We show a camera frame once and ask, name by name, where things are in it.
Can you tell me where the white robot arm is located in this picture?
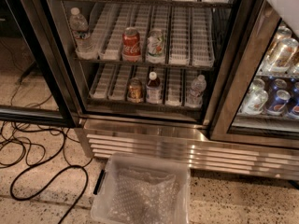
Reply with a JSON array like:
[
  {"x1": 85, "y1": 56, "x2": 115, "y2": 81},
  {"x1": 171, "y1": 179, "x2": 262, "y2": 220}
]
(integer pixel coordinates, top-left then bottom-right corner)
[{"x1": 266, "y1": 0, "x2": 299, "y2": 36}]

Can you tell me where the gold brown can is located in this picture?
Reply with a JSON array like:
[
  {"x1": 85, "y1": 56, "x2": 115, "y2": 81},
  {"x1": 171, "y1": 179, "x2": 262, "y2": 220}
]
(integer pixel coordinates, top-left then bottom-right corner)
[{"x1": 127, "y1": 77, "x2": 143, "y2": 103}]

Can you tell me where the clear water bottle bottom shelf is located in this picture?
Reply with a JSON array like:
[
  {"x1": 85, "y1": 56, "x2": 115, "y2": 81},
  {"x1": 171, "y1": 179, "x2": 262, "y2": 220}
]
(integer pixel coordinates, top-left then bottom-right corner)
[{"x1": 185, "y1": 75, "x2": 206, "y2": 108}]

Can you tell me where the clear water bottle shelf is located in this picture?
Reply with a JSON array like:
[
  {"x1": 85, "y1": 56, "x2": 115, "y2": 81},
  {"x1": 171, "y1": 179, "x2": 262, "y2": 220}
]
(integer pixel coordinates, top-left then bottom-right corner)
[
  {"x1": 185, "y1": 75, "x2": 206, "y2": 108},
  {"x1": 69, "y1": 7, "x2": 96, "y2": 60}
]

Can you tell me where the red coca-cola can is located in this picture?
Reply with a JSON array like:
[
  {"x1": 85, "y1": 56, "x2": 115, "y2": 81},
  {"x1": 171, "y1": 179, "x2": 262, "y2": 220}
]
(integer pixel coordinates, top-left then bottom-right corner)
[{"x1": 121, "y1": 27, "x2": 141, "y2": 62}]

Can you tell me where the white green soda can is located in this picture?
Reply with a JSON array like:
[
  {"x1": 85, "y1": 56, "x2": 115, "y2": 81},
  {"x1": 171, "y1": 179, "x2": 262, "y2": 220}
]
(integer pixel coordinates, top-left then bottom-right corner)
[{"x1": 147, "y1": 29, "x2": 165, "y2": 63}]

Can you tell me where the stainless steel fridge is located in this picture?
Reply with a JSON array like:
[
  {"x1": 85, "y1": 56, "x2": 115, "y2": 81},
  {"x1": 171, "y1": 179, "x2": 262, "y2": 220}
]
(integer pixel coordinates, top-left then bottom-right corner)
[{"x1": 47, "y1": 0, "x2": 299, "y2": 180}]

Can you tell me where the open glass fridge door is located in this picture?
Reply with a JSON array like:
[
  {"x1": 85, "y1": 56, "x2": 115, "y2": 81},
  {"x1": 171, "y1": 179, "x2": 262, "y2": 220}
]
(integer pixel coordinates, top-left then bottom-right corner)
[{"x1": 0, "y1": 0, "x2": 78, "y2": 128}]

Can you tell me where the clear water bottle middle shelf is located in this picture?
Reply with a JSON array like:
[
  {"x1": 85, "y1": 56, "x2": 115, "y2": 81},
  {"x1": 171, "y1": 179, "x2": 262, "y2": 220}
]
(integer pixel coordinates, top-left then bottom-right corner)
[{"x1": 69, "y1": 7, "x2": 96, "y2": 60}]

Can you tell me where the silver can behind glass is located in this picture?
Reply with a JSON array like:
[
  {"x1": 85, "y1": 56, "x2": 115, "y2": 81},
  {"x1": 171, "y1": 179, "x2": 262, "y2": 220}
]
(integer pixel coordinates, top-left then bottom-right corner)
[{"x1": 241, "y1": 78, "x2": 268, "y2": 115}]

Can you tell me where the blue pepsi can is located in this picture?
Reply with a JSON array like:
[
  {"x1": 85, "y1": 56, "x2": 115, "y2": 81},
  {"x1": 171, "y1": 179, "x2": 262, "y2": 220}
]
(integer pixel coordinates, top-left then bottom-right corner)
[{"x1": 265, "y1": 90, "x2": 291, "y2": 116}]

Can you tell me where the juice bottle white cap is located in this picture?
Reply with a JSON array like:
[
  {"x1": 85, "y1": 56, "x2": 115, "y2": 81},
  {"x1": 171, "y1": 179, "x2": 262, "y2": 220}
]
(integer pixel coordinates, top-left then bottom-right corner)
[{"x1": 146, "y1": 72, "x2": 162, "y2": 104}]

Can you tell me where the clear plastic bin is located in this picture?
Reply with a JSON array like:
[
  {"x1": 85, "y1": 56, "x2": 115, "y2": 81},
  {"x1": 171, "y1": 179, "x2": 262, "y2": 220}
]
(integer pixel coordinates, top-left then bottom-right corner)
[{"x1": 91, "y1": 153, "x2": 191, "y2": 224}]

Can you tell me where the bubble wrap sheet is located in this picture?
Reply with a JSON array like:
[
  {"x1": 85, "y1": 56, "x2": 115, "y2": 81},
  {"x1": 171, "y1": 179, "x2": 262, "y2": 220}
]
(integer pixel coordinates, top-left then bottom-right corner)
[{"x1": 107, "y1": 169, "x2": 179, "y2": 224}]

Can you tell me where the black floor cable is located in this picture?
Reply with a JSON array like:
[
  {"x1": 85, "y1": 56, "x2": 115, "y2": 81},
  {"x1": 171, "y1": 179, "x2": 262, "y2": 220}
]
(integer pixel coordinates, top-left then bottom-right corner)
[{"x1": 0, "y1": 120, "x2": 93, "y2": 224}]

